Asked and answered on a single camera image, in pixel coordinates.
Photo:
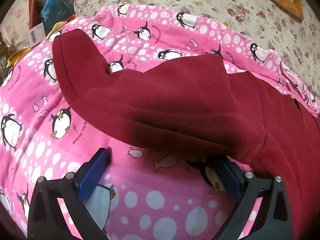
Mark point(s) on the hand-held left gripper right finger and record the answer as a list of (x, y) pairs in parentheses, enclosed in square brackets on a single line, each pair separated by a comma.
[(231, 180)]

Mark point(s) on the yellow cloth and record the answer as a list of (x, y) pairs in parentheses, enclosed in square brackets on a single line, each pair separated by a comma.
[(18, 55)]

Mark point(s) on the blue plastic bag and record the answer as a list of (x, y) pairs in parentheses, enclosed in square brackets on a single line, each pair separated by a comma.
[(56, 7)]

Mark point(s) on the white barcode label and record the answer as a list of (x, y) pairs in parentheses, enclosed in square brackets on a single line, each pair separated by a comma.
[(36, 35)]

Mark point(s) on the floral bed quilt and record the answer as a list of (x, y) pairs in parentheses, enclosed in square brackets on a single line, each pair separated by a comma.
[(212, 5)]

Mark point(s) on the dark red fleece garment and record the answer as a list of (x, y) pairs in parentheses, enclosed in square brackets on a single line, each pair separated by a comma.
[(162, 105)]

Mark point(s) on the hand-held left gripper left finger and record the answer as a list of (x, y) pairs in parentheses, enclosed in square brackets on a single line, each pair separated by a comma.
[(93, 172)]

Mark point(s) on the pink penguin print blanket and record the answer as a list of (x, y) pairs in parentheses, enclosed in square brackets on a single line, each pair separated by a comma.
[(130, 172)]

